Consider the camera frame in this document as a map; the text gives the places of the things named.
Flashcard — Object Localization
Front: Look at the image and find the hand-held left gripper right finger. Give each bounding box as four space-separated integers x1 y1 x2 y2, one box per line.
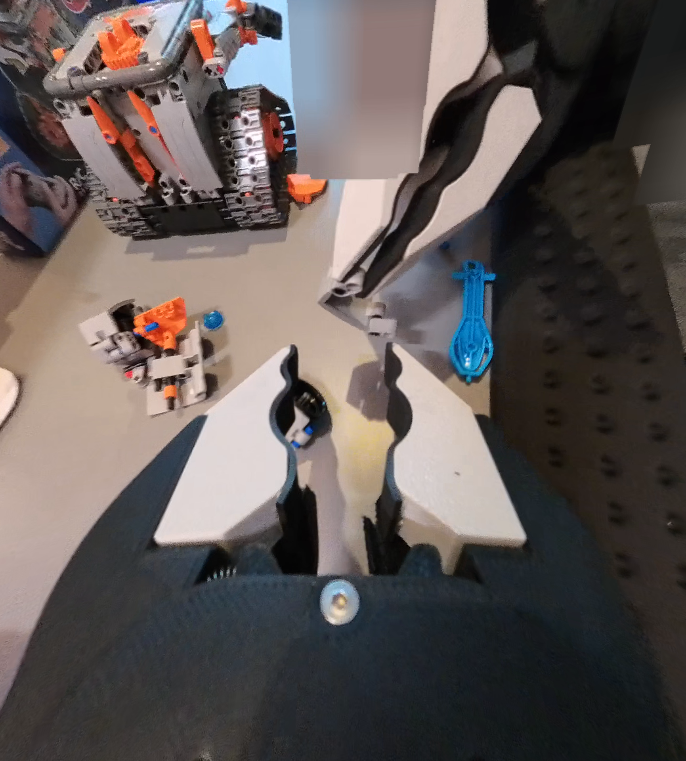
373 345 528 550

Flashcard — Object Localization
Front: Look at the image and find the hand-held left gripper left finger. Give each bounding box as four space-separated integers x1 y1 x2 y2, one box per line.
153 345 302 550

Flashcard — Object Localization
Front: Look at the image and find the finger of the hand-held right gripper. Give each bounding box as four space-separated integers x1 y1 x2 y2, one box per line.
329 0 492 281
361 86 543 298

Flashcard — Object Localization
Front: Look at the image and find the grey bracket brick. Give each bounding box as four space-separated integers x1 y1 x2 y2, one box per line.
365 304 391 348

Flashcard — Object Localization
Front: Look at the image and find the light blue paddle piece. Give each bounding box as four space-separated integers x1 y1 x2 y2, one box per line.
448 262 498 384

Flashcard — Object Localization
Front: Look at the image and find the small grey orange brick assembly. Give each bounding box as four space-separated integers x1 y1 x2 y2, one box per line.
78 298 219 417

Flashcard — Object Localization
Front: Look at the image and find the black dimpled foam mat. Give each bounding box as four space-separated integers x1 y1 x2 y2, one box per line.
492 143 686 761

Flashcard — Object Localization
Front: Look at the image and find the orange wedge brick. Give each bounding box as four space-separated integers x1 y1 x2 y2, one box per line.
289 174 329 205

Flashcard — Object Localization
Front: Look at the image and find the large grey tracked brick vehicle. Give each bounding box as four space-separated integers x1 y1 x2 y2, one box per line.
40 0 294 239

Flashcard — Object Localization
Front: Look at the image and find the blue cardboard box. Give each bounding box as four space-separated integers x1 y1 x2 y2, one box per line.
0 0 94 256

